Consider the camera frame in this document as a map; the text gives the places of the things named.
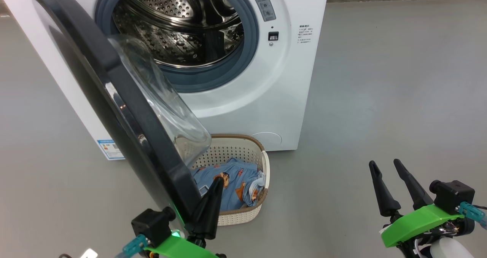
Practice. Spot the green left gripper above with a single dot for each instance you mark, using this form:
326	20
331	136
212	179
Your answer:
179	248

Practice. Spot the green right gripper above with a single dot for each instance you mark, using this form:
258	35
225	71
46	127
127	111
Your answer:
414	223

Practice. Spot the blue cartoon print garment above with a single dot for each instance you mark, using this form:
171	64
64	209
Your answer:
230	168
253	191

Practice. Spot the black round glass washer door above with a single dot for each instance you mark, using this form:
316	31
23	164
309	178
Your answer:
125	136

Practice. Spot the white front-load washing machine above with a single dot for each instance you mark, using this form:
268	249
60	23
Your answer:
247	105

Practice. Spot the grey rubber door gasket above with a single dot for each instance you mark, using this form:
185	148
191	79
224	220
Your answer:
213	77

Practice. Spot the stainless steel washing machine drum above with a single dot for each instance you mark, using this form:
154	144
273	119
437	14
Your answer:
171	33

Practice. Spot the black door latch socket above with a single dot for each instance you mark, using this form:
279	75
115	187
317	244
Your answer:
273	36

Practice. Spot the cream perforated laundry basket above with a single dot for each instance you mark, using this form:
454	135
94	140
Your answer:
243	216

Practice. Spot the round white filter cover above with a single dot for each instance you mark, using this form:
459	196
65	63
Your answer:
268	140

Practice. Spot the blue energy label sticker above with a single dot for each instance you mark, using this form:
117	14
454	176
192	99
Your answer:
110	149

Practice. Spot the small printed text label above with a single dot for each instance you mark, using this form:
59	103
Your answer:
305	33

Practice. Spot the grey warning sticker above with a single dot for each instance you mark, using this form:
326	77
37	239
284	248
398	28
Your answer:
263	3

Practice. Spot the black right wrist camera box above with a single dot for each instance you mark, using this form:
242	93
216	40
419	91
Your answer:
454	197

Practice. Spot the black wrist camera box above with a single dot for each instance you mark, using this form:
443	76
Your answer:
454	197
150	223

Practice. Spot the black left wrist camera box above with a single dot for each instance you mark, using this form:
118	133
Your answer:
150	223

